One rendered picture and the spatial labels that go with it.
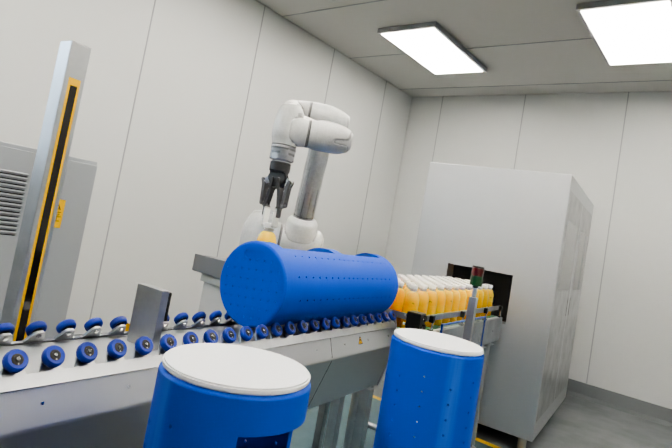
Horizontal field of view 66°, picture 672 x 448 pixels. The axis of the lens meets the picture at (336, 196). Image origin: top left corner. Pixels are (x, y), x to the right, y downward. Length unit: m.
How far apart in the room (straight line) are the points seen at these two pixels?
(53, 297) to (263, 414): 2.27
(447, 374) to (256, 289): 0.65
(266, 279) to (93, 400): 0.66
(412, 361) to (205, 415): 0.80
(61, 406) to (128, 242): 3.50
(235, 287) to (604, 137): 5.45
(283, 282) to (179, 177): 3.29
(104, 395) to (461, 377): 0.93
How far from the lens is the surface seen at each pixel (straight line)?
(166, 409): 0.99
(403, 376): 1.62
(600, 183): 6.58
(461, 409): 1.65
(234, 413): 0.93
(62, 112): 1.63
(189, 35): 4.99
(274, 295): 1.71
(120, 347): 1.33
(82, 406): 1.30
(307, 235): 2.50
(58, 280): 3.09
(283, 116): 1.87
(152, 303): 1.47
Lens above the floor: 1.32
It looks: 4 degrees up
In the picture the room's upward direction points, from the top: 10 degrees clockwise
